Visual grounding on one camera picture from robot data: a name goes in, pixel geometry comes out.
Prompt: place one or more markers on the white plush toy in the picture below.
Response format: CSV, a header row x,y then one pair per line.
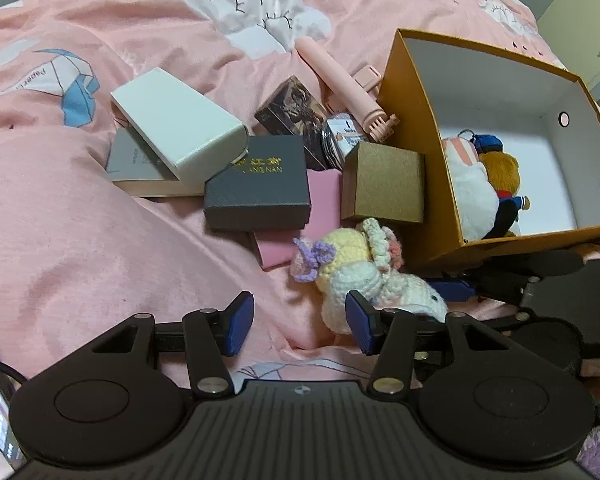
x,y
472,195

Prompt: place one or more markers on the grey book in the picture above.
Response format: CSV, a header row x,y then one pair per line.
x,y
130,165

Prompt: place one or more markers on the gold cardboard box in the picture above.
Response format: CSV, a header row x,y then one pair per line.
x,y
385,180

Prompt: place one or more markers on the pink printed blanket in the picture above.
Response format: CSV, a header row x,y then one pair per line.
x,y
80,240

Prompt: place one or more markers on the pink selfie stick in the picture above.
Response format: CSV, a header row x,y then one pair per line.
x,y
330,70

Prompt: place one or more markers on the white box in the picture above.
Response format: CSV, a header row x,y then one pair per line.
x,y
180,120

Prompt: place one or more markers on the orange cardboard box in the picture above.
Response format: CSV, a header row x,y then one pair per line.
x,y
410,160

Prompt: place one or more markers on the dark grey gift box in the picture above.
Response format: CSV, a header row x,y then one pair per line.
x,y
260,180

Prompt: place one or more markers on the crochet doll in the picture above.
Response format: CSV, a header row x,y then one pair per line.
x,y
350,265

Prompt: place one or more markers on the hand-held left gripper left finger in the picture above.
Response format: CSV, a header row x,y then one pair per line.
x,y
240,322

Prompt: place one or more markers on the pink felt wallet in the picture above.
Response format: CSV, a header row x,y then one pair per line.
x,y
322,200

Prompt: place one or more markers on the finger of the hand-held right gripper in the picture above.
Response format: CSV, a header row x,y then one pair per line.
x,y
450,290
530,265

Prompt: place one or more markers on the labelled glass jar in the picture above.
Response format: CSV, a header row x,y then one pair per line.
x,y
340,145

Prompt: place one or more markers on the dark picture-printed box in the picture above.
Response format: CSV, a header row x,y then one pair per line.
x,y
295,105

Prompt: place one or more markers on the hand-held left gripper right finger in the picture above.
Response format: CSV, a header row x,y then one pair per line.
x,y
357,322

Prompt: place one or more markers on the brown bear plush toy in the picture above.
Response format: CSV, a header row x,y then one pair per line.
x,y
502,170

